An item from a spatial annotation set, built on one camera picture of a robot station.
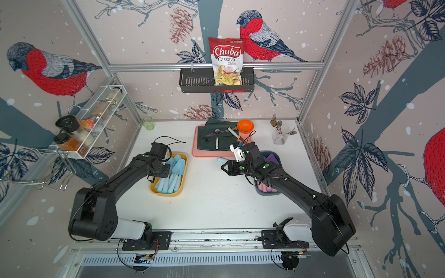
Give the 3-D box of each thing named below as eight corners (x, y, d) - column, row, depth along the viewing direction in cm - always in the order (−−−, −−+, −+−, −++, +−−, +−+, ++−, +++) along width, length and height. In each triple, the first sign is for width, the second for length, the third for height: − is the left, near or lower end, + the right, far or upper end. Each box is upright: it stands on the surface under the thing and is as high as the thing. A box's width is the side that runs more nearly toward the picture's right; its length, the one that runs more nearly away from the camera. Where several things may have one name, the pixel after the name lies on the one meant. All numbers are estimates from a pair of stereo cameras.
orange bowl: (238, 133, 114) (238, 128, 110) (237, 124, 120) (237, 119, 116) (253, 133, 114) (254, 128, 110) (252, 124, 120) (253, 119, 116)
